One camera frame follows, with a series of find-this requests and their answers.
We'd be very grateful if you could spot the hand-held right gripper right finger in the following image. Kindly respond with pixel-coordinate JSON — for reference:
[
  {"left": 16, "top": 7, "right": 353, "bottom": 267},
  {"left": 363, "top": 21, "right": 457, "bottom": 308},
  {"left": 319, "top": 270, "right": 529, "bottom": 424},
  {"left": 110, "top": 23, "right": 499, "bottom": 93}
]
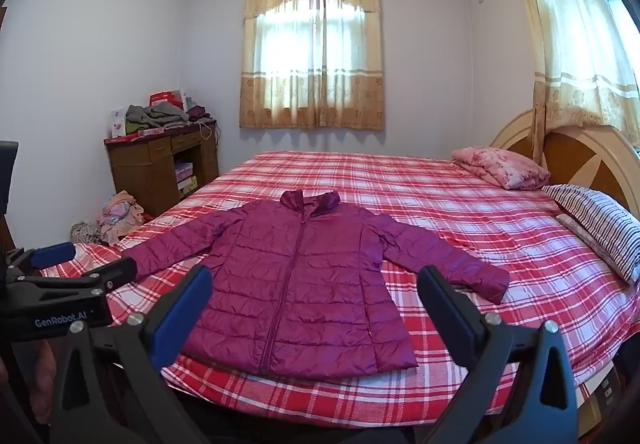
[{"left": 416, "top": 265, "right": 581, "bottom": 444}]

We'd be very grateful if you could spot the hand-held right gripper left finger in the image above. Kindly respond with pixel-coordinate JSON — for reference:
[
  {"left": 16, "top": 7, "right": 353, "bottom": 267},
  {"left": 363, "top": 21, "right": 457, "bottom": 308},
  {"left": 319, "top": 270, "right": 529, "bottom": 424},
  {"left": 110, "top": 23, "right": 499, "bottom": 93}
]
[{"left": 50, "top": 265, "right": 216, "bottom": 444}]

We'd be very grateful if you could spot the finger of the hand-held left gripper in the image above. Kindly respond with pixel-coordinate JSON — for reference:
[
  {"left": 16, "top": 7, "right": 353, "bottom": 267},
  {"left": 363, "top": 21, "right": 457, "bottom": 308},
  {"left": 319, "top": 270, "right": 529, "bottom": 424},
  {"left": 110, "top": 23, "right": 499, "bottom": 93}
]
[
  {"left": 15, "top": 257, "right": 138, "bottom": 295},
  {"left": 7, "top": 243, "right": 77, "bottom": 282}
]

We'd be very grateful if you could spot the magenta puffer jacket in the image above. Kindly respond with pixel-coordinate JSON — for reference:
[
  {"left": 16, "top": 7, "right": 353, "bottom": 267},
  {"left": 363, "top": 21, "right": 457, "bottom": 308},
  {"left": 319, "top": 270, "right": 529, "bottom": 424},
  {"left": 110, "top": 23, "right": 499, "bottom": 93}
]
[{"left": 121, "top": 189, "right": 511, "bottom": 381}]

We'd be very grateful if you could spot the pile of pastel clothes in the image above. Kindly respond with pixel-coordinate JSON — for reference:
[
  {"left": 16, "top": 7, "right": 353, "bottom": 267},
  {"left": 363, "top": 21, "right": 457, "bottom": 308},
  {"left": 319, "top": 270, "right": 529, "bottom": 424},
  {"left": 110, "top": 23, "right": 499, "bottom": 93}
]
[{"left": 97, "top": 191, "right": 146, "bottom": 245}]

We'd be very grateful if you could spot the pile of grey folded clothes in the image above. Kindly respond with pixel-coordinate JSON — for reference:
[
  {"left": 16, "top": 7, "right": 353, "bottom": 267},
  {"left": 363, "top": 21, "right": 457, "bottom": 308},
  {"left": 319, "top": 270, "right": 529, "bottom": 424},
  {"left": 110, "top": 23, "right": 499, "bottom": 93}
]
[{"left": 125, "top": 103, "right": 190, "bottom": 135}]

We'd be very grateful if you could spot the person's left hand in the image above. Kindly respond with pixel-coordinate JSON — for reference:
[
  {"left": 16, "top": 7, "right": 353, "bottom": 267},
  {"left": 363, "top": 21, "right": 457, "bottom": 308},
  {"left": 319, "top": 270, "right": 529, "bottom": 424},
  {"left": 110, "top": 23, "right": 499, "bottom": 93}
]
[{"left": 25, "top": 338, "right": 60, "bottom": 425}]

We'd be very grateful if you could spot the grey patterned cloth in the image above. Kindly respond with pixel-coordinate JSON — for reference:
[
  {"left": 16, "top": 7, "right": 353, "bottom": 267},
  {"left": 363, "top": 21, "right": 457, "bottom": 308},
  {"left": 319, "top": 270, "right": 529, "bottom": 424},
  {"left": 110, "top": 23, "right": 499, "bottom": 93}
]
[{"left": 70, "top": 221, "right": 103, "bottom": 245}]

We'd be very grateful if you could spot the bed with red plaid sheet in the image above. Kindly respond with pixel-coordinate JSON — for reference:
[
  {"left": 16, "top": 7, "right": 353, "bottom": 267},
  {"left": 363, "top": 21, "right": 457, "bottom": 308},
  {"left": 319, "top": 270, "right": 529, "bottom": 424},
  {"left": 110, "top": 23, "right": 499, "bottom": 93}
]
[{"left": 37, "top": 149, "right": 640, "bottom": 430}]

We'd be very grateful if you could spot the dark blue panel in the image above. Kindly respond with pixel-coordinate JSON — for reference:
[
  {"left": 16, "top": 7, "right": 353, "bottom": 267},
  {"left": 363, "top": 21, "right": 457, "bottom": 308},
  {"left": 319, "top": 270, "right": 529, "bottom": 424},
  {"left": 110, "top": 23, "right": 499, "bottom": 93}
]
[{"left": 0, "top": 141, "right": 20, "bottom": 216}]

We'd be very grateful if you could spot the brown wooden desk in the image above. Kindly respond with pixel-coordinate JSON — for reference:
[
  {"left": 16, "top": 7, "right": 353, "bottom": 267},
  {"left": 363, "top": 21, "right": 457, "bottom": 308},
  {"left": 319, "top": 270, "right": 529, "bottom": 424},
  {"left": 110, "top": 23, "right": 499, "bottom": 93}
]
[{"left": 103, "top": 120, "right": 221, "bottom": 217}]

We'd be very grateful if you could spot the red desk cover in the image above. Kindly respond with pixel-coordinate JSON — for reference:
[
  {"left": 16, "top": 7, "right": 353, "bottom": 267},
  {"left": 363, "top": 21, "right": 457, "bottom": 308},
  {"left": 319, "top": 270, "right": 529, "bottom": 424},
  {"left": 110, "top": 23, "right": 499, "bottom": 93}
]
[{"left": 104, "top": 121, "right": 217, "bottom": 145}]

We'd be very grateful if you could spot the white gift bag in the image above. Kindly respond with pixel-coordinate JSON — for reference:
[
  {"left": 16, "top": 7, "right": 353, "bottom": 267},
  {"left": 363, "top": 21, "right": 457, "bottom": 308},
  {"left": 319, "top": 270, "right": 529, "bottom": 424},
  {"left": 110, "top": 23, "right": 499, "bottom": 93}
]
[{"left": 110, "top": 108, "right": 130, "bottom": 139}]

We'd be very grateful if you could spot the floral pillow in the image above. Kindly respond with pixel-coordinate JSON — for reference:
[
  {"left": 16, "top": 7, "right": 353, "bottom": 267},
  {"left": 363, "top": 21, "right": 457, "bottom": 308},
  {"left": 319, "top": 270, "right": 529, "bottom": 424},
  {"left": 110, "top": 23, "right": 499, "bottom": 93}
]
[{"left": 555, "top": 213, "right": 631, "bottom": 277}]

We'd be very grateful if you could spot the pink floral folded blanket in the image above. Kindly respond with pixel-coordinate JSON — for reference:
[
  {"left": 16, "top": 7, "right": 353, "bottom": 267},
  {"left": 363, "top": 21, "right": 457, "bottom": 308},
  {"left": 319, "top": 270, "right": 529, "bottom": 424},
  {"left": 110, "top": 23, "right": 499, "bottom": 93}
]
[{"left": 451, "top": 147, "right": 551, "bottom": 190}]

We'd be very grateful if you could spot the striped pillow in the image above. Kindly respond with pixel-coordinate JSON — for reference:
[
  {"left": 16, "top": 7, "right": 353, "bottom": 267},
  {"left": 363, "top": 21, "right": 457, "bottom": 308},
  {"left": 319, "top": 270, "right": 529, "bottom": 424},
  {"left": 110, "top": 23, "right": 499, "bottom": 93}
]
[{"left": 542, "top": 184, "right": 640, "bottom": 282}]

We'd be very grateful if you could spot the red and white box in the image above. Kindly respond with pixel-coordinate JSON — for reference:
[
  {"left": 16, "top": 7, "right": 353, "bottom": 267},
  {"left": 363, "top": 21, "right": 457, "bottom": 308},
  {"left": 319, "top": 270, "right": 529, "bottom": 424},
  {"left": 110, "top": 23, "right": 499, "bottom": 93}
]
[{"left": 149, "top": 89, "right": 188, "bottom": 109}]

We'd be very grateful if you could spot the wooden headboard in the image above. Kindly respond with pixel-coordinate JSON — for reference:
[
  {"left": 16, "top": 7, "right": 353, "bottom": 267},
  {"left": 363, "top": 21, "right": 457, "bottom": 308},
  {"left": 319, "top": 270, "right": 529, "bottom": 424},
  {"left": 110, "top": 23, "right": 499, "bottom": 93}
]
[{"left": 489, "top": 108, "right": 640, "bottom": 235}]

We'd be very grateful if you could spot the beige tied window curtain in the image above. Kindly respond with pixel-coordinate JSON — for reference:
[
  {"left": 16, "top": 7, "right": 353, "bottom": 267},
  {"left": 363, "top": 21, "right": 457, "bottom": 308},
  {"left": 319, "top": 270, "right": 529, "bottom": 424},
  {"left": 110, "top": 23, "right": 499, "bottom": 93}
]
[{"left": 502, "top": 0, "right": 640, "bottom": 165}]

